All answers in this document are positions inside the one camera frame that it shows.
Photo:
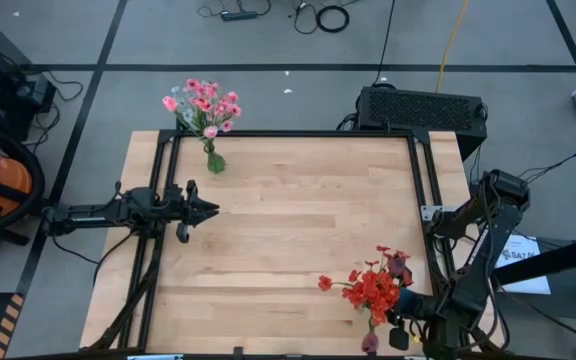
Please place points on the grey side table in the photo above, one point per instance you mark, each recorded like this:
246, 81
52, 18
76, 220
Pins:
568, 300

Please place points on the white paper sheet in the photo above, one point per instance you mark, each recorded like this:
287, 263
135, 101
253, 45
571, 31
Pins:
528, 280

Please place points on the black table frame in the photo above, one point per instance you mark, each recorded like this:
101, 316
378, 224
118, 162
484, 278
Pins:
293, 133

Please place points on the silver bracket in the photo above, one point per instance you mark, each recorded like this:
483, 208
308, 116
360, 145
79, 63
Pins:
430, 213

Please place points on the orange vacuum cleaner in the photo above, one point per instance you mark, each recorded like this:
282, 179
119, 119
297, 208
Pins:
3, 180

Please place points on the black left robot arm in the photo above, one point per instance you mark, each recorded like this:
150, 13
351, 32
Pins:
93, 215

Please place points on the black power strip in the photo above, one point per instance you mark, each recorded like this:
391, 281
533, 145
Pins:
238, 16

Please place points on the green glass vase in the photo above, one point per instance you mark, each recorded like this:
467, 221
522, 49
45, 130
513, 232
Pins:
215, 162

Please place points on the white flower spray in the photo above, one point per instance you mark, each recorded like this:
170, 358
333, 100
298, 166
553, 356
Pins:
188, 115

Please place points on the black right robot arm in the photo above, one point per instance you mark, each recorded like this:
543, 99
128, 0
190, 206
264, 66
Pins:
488, 250

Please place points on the pink flower spray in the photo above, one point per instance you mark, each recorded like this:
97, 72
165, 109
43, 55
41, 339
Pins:
203, 102

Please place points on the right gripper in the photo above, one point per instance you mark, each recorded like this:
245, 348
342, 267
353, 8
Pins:
435, 325

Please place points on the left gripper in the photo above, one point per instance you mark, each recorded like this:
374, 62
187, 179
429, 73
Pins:
178, 207

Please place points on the black metal stand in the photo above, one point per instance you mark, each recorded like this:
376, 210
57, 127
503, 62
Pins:
553, 261

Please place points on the black computer case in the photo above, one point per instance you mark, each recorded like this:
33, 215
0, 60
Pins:
418, 107

